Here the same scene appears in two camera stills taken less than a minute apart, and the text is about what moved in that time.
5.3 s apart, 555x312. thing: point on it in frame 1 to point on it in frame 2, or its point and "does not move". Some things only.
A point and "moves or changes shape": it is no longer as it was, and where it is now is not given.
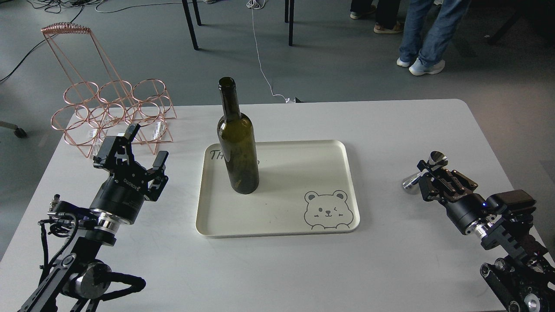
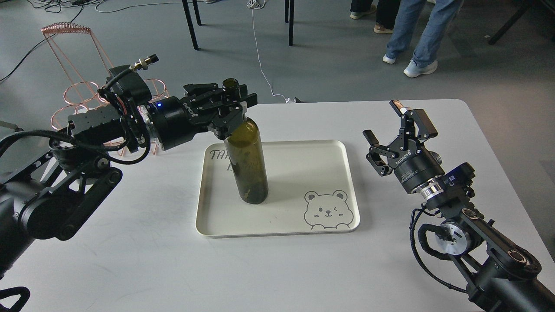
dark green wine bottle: x=237 y=135 moves or changes shape
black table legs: x=192 y=30 does not move
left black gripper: x=122 y=198 to x=172 y=121
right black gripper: x=456 y=193 to x=414 y=165
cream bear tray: x=304 y=186 does not move
